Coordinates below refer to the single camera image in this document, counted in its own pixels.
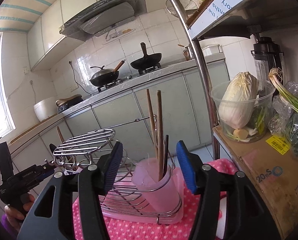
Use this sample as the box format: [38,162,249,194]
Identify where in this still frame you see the gas stove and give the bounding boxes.
[96,65,169,92]

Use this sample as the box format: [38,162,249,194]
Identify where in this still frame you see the napa cabbage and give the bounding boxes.
[218,72,260,129]

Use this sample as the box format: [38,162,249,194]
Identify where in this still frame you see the black wok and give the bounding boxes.
[130,42,162,70]

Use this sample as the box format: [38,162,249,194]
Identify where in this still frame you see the cardboard box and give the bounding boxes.
[212,126,298,239]

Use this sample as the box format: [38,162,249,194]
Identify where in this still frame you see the pink plastic drip tray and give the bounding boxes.
[98,167,185,225]

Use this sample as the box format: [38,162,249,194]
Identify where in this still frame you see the pink plastic utensil cup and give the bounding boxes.
[131,156,179,212]

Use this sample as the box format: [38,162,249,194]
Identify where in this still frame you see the kitchen counter with cabinets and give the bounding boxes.
[0,55,230,205]

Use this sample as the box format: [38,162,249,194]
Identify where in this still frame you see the ginger piece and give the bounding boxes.
[232,129,249,140]

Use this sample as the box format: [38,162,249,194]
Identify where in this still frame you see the white lidded container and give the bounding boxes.
[201,44,224,57]

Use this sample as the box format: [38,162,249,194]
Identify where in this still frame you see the person's left forearm purple sleeve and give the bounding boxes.
[0,214,17,240]

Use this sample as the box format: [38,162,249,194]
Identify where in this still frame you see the small steel pot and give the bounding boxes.
[182,44,195,61]

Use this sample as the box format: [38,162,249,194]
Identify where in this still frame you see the metal storage shelf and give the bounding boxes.
[157,0,298,240]

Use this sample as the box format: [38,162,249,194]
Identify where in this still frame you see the pink polka dot blanket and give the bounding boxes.
[71,159,229,240]

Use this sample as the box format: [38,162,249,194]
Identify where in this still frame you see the black chopstick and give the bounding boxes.
[163,135,170,177]

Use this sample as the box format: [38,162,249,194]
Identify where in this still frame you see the wire mesh strainer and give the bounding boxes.
[165,0,198,18]

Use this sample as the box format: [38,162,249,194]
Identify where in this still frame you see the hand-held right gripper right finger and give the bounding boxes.
[176,140,282,240]

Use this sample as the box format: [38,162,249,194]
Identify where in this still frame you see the black range hood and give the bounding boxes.
[59,0,147,42]

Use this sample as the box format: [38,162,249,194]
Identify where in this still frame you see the wok with lid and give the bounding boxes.
[89,59,126,87]

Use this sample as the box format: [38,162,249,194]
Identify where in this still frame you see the wooden chopstick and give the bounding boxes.
[156,90,165,182]
[146,89,158,159]

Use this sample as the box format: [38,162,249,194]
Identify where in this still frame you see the bunch of green onions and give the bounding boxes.
[268,67,298,117]

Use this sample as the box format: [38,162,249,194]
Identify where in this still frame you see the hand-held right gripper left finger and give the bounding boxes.
[16,141,124,240]

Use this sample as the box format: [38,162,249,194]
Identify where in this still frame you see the white rice cooker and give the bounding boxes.
[33,96,58,122]

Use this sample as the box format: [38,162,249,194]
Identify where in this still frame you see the black electric cooker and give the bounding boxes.
[55,94,84,113]

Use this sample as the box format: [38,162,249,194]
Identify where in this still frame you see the black power cable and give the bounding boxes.
[69,61,92,97]

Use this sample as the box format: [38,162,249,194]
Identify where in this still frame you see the pale upper kitchen cabinets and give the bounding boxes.
[28,0,139,72]

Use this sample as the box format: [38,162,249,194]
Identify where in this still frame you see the steel wire dish rack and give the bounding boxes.
[45,116,184,225]

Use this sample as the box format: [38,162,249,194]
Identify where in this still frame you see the black blender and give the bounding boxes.
[250,37,289,98]

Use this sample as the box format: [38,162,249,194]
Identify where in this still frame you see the glass wall shelf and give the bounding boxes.
[101,27,137,45]

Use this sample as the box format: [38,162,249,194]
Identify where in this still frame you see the cardboard shelf liner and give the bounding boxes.
[187,0,282,39]

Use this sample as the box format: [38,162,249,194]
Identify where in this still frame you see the person's left hand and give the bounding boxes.
[4,194,36,222]

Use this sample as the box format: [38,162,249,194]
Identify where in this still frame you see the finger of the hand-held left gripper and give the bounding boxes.
[38,164,63,182]

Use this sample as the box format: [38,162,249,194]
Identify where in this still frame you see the clear plastic container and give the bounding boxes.
[210,80,275,143]

